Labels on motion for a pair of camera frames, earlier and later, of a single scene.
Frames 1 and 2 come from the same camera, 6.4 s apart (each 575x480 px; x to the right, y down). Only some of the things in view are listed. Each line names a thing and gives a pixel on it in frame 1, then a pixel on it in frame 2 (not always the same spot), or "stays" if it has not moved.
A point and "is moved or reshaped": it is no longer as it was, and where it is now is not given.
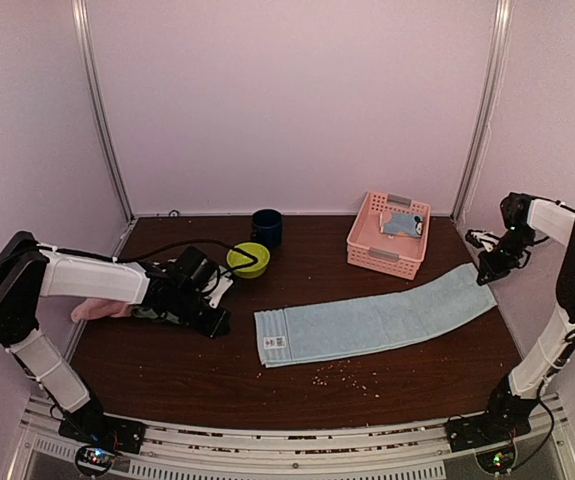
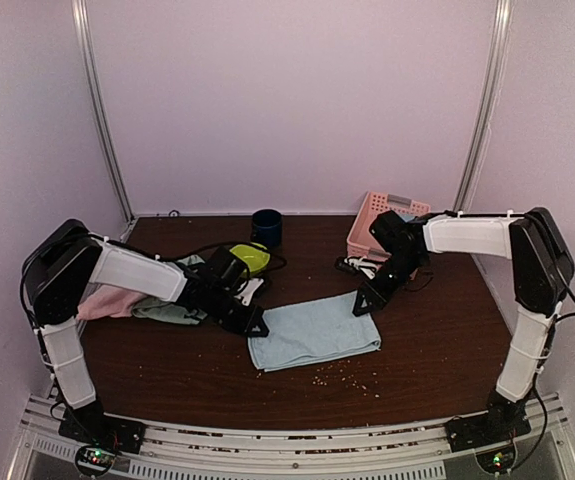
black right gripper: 493,275 to 378,296
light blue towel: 297,334 is moved or reshaped
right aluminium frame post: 498,58 stays
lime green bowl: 255,270 stays
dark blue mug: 267,228 stays
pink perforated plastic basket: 368,248 stays
